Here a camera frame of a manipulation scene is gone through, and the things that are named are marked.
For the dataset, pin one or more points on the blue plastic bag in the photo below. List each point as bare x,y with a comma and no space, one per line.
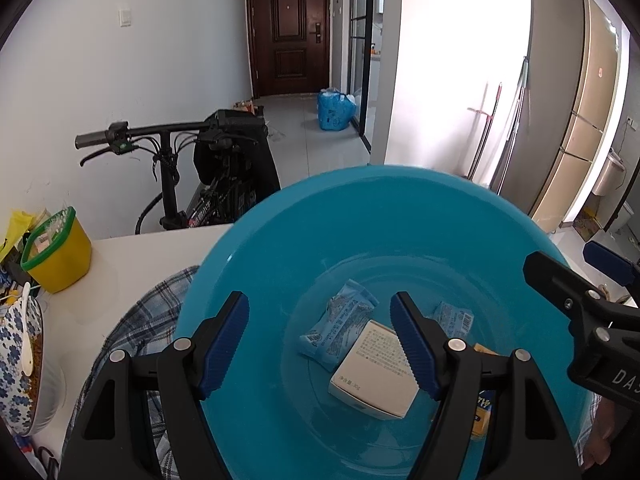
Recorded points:
336,110

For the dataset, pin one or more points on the black cloth bag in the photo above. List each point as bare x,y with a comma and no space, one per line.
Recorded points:
250,160

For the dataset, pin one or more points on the gold and blue cigarette pack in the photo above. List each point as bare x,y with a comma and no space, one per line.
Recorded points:
482,417

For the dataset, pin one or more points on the yellow plastic bag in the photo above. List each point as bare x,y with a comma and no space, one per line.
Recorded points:
17,222

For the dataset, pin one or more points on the blue plaid cloth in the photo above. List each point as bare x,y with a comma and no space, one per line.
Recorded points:
145,310

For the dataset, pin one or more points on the yellow container with green rim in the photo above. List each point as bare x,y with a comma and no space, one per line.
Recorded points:
60,255

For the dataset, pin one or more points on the blue plastic basin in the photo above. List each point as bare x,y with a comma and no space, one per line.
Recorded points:
350,225

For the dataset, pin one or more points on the white spoon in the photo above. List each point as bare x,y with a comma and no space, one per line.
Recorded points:
26,345

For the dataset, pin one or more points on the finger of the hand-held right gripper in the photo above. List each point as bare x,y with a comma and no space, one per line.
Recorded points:
560,285
607,262

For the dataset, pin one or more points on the small light blue packet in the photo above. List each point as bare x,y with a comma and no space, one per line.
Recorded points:
452,317

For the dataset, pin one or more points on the black framed glass door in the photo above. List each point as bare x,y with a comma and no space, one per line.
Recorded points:
360,35

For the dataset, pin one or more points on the light blue snack packet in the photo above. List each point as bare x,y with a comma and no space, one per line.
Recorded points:
332,330

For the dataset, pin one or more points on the person's right hand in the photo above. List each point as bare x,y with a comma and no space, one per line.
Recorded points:
607,435

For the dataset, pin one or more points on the white desktop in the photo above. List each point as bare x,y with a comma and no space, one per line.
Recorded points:
125,265

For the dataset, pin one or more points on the dark brown entrance door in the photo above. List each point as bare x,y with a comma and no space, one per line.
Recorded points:
290,35

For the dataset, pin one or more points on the patterned door mat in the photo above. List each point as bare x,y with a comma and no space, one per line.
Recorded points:
591,222

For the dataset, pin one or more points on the white light switch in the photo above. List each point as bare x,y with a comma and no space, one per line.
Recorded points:
126,17

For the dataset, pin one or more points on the brown paper bag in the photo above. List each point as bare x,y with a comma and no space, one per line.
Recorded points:
248,107

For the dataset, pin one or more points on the gold tall refrigerator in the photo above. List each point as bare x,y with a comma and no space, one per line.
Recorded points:
555,110

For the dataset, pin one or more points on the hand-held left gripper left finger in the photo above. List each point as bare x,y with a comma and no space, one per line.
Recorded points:
227,340

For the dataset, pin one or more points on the white cardboard box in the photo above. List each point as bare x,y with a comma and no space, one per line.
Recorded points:
375,360

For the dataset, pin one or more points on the black bicycle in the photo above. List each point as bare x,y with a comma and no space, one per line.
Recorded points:
167,180

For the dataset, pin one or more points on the blue floral bowl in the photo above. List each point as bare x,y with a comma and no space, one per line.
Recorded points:
12,360

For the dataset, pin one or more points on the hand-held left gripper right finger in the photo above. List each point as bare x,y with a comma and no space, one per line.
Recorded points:
412,345

